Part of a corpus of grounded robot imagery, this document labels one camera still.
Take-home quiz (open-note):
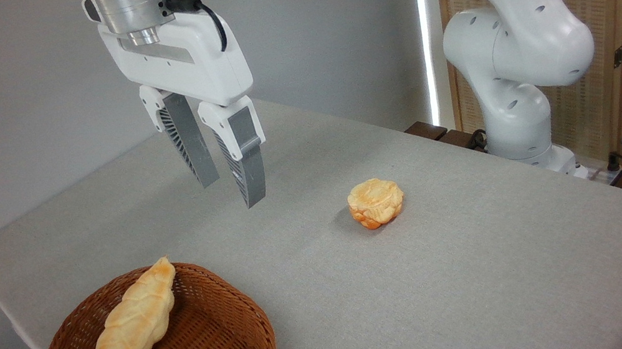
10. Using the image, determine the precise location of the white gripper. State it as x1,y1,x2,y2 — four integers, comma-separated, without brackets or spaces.
96,0,277,229

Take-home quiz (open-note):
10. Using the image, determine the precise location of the round orange bread bun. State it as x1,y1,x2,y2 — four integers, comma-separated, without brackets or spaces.
343,173,409,234

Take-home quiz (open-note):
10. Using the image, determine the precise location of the long braided bread loaf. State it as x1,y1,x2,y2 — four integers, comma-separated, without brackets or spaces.
72,254,189,349

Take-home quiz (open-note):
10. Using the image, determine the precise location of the dark brown wooden block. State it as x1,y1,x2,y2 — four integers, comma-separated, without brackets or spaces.
437,124,489,160
403,116,450,147

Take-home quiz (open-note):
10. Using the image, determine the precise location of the grey tablecloth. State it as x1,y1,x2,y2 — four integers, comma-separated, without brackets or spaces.
0,37,622,349

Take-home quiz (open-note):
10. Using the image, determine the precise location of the white power strip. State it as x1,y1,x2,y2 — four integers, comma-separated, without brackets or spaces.
573,155,622,192

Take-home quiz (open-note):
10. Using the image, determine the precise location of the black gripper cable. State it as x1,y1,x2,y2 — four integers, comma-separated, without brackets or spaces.
161,0,230,61

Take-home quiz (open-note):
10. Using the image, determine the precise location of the white vertical frame strip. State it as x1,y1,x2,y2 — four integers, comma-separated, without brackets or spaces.
412,0,463,131

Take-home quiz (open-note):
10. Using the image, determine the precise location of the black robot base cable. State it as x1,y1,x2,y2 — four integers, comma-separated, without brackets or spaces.
464,127,491,153

